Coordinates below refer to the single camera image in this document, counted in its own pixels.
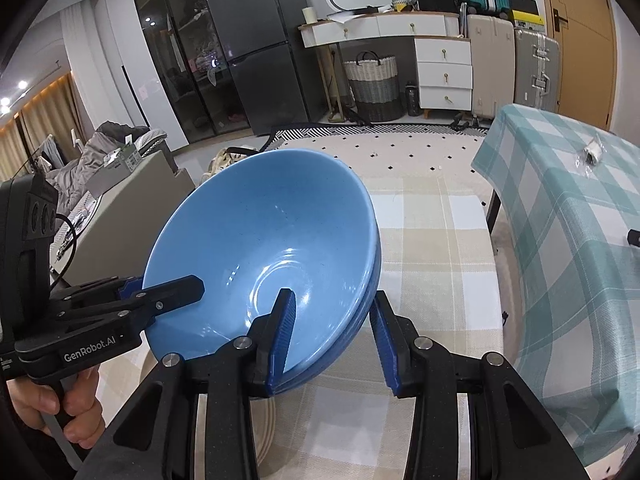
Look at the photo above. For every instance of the dark glass cabinet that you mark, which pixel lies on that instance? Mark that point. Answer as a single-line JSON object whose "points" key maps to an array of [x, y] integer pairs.
{"points": [[175, 60]]}

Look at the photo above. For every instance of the ceiling spotlight row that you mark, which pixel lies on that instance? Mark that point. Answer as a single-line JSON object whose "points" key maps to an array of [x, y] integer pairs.
{"points": [[21, 84]]}

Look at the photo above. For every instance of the beige suitcase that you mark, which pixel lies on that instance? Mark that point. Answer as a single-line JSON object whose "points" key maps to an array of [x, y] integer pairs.
{"points": [[492, 70]]}

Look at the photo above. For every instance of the dark grey refrigerator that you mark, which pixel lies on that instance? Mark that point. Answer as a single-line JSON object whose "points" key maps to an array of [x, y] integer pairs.
{"points": [[265, 70]]}

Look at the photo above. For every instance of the white paper roll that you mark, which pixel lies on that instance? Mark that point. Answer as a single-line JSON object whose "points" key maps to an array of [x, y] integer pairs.
{"points": [[309, 15]]}

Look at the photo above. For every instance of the silver suitcase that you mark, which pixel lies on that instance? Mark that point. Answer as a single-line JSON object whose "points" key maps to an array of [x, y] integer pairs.
{"points": [[535, 70]]}

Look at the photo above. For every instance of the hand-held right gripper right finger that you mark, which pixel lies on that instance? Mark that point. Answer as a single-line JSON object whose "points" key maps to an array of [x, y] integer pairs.
{"points": [[385, 345]]}

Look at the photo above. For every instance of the white dresser with drawers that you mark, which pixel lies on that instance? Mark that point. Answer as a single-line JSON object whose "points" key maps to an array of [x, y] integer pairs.
{"points": [[445, 75]]}

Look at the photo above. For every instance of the teal checked tablecloth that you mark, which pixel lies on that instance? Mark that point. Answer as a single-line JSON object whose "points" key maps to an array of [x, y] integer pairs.
{"points": [[560, 260]]}

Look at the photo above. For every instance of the cream printed tote bag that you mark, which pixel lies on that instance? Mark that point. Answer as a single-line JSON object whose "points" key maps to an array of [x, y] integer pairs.
{"points": [[225, 162]]}

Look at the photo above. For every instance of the beige checked tablecloth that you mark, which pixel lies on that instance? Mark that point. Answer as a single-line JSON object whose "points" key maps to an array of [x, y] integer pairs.
{"points": [[425, 260]]}

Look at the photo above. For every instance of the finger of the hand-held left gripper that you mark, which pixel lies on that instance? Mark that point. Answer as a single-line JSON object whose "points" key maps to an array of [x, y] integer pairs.
{"points": [[130, 287], [175, 292]]}

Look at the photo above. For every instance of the dark water bottle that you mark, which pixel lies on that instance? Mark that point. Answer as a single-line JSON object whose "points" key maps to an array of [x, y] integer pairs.
{"points": [[412, 102]]}

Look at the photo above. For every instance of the beige curtains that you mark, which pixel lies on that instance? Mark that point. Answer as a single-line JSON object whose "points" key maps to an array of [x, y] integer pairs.
{"points": [[45, 110]]}

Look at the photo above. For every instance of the woven laundry basket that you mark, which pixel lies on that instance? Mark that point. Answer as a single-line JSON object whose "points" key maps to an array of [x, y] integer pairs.
{"points": [[375, 95]]}

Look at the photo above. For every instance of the grey duvet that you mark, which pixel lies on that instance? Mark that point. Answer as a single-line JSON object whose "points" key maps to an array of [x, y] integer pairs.
{"points": [[80, 165]]}

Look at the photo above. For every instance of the white sheer curtain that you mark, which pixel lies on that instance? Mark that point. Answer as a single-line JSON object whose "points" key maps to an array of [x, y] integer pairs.
{"points": [[100, 60]]}

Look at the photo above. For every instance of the small white item in bag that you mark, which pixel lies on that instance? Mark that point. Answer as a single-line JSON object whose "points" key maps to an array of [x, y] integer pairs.
{"points": [[592, 152]]}

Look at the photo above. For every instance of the black white patterned rug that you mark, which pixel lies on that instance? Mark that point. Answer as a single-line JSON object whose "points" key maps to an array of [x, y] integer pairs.
{"points": [[400, 160]]}

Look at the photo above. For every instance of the grey cardboard box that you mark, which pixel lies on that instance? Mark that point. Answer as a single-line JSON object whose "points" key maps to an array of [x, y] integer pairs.
{"points": [[112, 175]]}

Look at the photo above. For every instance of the person's left hand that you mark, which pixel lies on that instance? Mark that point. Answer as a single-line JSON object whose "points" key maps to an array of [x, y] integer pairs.
{"points": [[85, 400]]}

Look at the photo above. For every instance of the light blue bowl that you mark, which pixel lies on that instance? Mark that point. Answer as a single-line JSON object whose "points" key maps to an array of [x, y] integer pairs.
{"points": [[240, 240]]}

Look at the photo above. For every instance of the wooden door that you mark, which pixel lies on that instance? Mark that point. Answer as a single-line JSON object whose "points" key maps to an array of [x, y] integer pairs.
{"points": [[585, 60]]}

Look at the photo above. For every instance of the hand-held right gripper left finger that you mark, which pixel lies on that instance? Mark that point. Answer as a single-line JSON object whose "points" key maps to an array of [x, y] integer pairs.
{"points": [[282, 340]]}

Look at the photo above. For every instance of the black device on stand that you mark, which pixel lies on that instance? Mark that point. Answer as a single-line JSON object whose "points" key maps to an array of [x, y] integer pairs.
{"points": [[635, 237]]}

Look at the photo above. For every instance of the grey chair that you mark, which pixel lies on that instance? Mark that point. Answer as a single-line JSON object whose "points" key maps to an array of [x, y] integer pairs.
{"points": [[130, 200]]}

